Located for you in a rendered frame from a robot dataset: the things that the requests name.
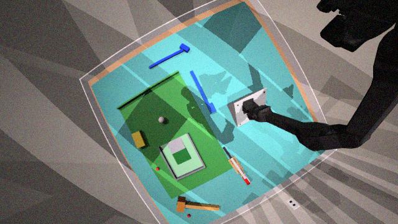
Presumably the green flat mat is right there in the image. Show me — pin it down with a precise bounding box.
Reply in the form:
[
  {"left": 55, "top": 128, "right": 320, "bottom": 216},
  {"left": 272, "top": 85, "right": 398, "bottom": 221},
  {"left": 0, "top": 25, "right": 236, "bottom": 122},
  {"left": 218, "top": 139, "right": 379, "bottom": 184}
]
[{"left": 119, "top": 73, "right": 233, "bottom": 199}]

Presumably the yellow rectangular block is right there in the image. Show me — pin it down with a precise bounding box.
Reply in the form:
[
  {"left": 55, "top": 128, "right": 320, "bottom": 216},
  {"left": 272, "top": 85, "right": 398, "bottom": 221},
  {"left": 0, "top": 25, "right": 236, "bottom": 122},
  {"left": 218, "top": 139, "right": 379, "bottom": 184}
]
[{"left": 131, "top": 131, "right": 147, "bottom": 148}]

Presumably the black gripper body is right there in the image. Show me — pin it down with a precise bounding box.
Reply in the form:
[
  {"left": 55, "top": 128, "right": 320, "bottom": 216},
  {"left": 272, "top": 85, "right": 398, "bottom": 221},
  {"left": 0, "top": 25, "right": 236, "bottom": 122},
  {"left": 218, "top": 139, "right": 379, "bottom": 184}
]
[{"left": 320, "top": 0, "right": 357, "bottom": 47}]

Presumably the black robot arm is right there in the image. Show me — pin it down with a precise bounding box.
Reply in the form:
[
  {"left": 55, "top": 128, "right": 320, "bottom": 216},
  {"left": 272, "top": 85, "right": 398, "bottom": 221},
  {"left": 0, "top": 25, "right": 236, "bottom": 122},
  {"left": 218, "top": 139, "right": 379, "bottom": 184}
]
[{"left": 242, "top": 0, "right": 398, "bottom": 151}]

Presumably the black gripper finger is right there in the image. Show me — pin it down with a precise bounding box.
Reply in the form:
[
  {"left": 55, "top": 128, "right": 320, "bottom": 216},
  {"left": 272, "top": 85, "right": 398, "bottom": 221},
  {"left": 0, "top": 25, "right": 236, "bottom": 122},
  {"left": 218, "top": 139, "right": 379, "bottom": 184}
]
[{"left": 333, "top": 15, "right": 346, "bottom": 23}]

